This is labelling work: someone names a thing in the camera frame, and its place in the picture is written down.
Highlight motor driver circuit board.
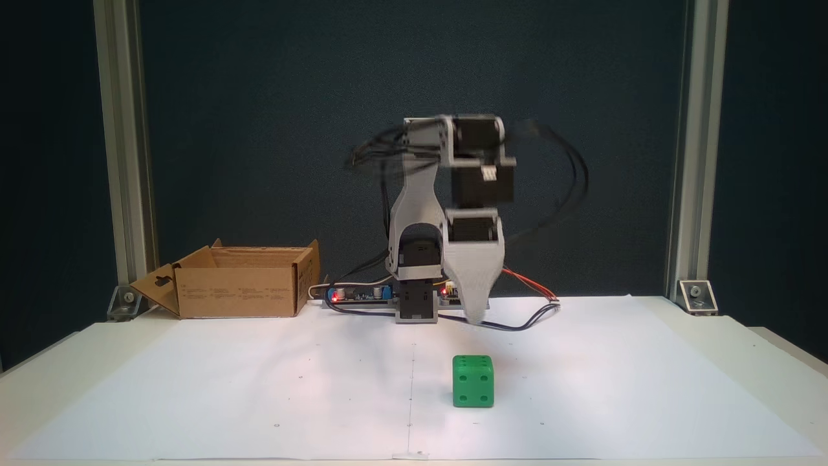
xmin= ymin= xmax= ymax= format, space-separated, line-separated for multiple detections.
xmin=439 ymin=282 xmax=490 ymax=310

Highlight white paper sheet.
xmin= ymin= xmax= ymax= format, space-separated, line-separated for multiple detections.
xmin=12 ymin=294 xmax=823 ymax=461

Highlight red and orange wires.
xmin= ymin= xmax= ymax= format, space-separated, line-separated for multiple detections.
xmin=502 ymin=266 xmax=561 ymax=304

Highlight brown cardboard box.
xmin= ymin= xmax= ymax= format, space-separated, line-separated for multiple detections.
xmin=129 ymin=239 xmax=321 ymax=319

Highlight white usb cable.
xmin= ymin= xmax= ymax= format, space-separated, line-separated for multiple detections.
xmin=309 ymin=279 xmax=390 ymax=300

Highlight black gripper servo cables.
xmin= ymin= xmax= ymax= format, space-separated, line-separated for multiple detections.
xmin=501 ymin=118 xmax=590 ymax=241

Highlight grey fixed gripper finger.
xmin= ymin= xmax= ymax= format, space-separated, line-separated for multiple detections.
xmin=445 ymin=240 xmax=506 ymax=326

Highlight aluminium frame post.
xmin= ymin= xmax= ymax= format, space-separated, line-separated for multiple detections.
xmin=665 ymin=0 xmax=730 ymax=300
xmin=93 ymin=0 xmax=158 ymax=293

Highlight aluminium corner bracket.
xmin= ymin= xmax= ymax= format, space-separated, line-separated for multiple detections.
xmin=677 ymin=279 xmax=719 ymax=316
xmin=107 ymin=285 xmax=157 ymax=322

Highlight green dice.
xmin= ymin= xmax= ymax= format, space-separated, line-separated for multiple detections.
xmin=452 ymin=354 xmax=496 ymax=409

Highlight black servo cable bundle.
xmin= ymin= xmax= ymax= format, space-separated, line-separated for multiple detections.
xmin=327 ymin=125 xmax=415 ymax=298

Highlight blue power converter board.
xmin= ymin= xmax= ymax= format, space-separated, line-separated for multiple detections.
xmin=322 ymin=283 xmax=397 ymax=309

